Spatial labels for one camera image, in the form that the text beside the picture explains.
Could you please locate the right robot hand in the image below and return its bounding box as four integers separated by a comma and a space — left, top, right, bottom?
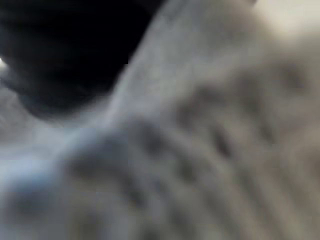
0, 0, 168, 123

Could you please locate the grey knitted garment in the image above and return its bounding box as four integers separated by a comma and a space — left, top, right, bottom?
0, 0, 320, 240

